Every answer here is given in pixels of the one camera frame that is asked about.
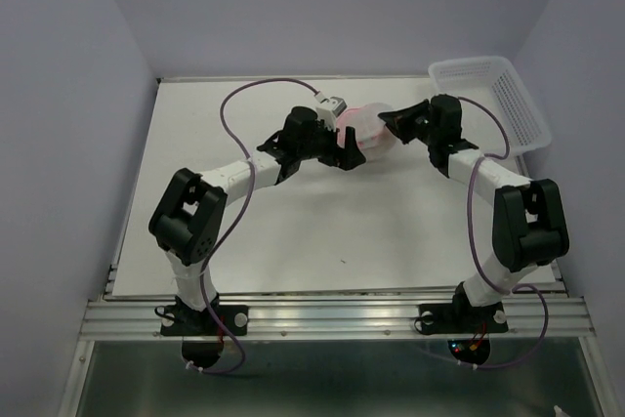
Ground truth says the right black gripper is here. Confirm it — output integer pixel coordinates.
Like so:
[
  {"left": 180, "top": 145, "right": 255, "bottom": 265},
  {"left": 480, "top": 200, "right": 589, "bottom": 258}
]
[{"left": 378, "top": 98, "right": 438, "bottom": 146}]

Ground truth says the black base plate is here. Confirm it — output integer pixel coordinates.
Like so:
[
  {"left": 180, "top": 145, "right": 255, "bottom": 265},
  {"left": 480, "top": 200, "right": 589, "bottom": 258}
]
[
  {"left": 413, "top": 284, "right": 509, "bottom": 367},
  {"left": 153, "top": 297, "right": 249, "bottom": 376}
]

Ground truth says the aluminium rail frame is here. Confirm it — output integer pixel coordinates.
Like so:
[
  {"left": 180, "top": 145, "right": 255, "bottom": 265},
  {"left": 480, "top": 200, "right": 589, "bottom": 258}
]
[{"left": 58, "top": 75, "right": 611, "bottom": 417}]

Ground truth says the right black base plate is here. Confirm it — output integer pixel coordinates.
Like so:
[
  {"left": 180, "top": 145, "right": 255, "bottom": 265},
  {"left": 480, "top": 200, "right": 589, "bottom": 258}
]
[{"left": 413, "top": 284, "right": 509, "bottom": 367}]

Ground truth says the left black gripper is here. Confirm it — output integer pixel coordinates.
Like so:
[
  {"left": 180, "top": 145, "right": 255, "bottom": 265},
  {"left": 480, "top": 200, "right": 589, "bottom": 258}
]
[{"left": 297, "top": 117, "right": 364, "bottom": 170}]

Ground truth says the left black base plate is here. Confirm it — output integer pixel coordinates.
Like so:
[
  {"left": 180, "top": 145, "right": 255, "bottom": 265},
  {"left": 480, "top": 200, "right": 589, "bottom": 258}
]
[{"left": 153, "top": 297, "right": 249, "bottom": 376}]

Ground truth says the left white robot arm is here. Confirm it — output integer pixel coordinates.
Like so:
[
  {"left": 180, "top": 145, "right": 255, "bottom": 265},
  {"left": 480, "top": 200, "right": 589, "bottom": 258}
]
[{"left": 148, "top": 98, "right": 366, "bottom": 333}]

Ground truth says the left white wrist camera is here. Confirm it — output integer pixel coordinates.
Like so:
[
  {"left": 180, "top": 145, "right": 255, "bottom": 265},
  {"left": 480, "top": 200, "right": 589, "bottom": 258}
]
[{"left": 314, "top": 92, "right": 347, "bottom": 131}]

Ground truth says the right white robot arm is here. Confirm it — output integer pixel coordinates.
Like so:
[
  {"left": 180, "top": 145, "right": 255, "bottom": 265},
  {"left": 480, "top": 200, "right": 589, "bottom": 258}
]
[{"left": 379, "top": 95, "right": 570, "bottom": 329}]

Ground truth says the white plastic basket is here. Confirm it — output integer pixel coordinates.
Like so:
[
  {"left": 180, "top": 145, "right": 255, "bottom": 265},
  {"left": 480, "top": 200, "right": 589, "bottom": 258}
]
[{"left": 428, "top": 56, "right": 552, "bottom": 156}]

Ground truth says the white mesh laundry bag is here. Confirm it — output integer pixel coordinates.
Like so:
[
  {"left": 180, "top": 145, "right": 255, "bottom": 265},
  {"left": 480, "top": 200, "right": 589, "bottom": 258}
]
[{"left": 336, "top": 103, "right": 396, "bottom": 162}]

